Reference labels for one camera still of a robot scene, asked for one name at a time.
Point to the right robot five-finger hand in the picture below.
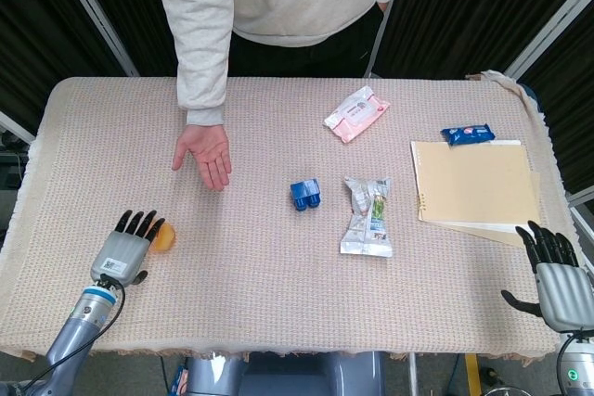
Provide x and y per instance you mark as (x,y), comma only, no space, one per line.
(564,289)

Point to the beige woven tablecloth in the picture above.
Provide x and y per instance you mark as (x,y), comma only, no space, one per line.
(278,294)

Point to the person's right hand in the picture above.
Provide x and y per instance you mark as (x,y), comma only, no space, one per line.
(209,150)

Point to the person's right forearm grey sleeve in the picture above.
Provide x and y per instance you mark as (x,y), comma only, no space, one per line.
(204,43)

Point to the pink wet wipes pack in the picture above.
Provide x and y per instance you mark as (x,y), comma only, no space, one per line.
(355,115)

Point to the silver snack bag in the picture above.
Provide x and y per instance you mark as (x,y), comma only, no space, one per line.
(369,229)

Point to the blue snack packet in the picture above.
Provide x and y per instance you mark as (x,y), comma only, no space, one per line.
(468,134)

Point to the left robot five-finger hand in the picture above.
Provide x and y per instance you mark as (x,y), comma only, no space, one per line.
(118,252)

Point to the beige spiral notebook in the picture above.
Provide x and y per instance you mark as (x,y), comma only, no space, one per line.
(478,182)

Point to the person's left hand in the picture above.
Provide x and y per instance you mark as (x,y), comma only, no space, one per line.
(383,5)

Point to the blue toy building block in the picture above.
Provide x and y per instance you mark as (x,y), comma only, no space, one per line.
(305,194)

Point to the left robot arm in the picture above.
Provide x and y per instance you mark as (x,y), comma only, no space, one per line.
(76,326)

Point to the white metal frame pole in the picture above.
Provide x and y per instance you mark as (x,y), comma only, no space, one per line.
(99,20)
(582,217)
(381,39)
(16,129)
(547,25)

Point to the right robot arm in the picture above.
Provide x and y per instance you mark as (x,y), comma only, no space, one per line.
(575,368)

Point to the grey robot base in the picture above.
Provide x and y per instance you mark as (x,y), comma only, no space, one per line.
(287,375)

